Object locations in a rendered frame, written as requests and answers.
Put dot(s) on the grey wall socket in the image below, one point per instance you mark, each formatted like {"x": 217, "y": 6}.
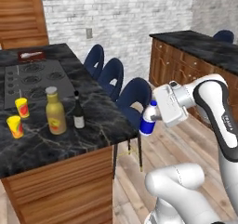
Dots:
{"x": 89, "y": 33}

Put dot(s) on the white bottle with blue label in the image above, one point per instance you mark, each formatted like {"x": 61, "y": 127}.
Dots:
{"x": 147, "y": 122}

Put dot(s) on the dark red board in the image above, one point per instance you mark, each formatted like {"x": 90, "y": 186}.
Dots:
{"x": 31, "y": 59}

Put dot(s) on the wooden slatted cabinet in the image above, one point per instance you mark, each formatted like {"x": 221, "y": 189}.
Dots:
{"x": 21, "y": 14}

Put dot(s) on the white item on board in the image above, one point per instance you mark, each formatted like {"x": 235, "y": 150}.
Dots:
{"x": 31, "y": 55}

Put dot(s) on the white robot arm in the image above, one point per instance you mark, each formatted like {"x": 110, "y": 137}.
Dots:
{"x": 214, "y": 110}

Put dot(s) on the wooden cupboard run, black top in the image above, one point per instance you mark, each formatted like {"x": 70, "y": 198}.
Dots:
{"x": 176, "y": 63}

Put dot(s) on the navy blue chair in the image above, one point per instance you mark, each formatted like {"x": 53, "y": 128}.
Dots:
{"x": 113, "y": 71}
{"x": 223, "y": 36}
{"x": 96, "y": 59}
{"x": 136, "y": 93}

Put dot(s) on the grey hob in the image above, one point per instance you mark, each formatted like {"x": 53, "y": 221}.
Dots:
{"x": 37, "y": 79}

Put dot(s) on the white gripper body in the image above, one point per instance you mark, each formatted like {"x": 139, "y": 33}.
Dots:
{"x": 171, "y": 105}

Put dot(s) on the yellow cup with straw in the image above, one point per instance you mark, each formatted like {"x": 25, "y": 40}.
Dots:
{"x": 22, "y": 108}

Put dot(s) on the yellow cup with red print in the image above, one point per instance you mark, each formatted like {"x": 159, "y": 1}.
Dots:
{"x": 15, "y": 127}

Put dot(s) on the dark wine bottle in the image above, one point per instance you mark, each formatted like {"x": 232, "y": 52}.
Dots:
{"x": 78, "y": 114}

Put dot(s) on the wooden island cabinet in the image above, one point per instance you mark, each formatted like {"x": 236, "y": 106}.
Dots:
{"x": 68, "y": 190}

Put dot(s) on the gold bottle with grey cap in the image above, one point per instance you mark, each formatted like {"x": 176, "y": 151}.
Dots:
{"x": 55, "y": 116}

